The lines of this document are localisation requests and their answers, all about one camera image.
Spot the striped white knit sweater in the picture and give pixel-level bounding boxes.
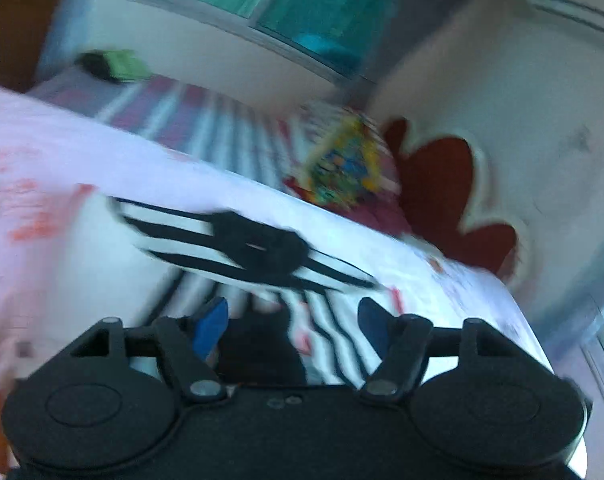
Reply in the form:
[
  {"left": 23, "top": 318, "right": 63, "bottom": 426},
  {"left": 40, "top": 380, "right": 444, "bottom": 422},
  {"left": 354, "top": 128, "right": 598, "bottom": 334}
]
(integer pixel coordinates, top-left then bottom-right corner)
[{"left": 59, "top": 193, "right": 391, "bottom": 388}]

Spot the green and black clothes pile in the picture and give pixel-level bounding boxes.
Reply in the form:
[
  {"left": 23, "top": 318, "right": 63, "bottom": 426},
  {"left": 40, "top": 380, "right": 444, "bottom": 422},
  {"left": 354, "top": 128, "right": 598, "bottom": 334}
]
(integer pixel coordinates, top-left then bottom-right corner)
[{"left": 76, "top": 49, "right": 151, "bottom": 84}]

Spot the pink floral bed quilt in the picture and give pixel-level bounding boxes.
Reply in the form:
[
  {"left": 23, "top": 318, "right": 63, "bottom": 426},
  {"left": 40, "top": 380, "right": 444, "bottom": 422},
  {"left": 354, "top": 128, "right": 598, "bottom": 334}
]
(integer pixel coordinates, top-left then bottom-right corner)
[{"left": 0, "top": 88, "right": 544, "bottom": 391}]

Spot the red heart-shaped headboard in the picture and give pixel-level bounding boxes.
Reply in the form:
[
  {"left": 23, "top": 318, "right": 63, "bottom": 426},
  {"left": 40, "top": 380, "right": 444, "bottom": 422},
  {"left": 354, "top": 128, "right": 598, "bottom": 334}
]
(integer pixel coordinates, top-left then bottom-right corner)
[{"left": 381, "top": 117, "right": 532, "bottom": 290}]

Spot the colourful cartoon pillow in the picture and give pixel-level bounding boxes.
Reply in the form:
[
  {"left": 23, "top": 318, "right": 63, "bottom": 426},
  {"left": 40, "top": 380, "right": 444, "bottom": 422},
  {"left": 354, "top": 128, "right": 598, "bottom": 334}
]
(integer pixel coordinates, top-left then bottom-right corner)
[{"left": 299, "top": 114, "right": 381, "bottom": 209}]

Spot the striped bed sheet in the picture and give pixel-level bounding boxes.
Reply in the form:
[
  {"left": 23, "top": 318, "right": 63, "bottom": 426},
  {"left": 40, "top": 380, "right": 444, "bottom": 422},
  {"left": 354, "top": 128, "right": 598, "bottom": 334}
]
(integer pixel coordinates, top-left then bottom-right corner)
[{"left": 27, "top": 66, "right": 301, "bottom": 193}]

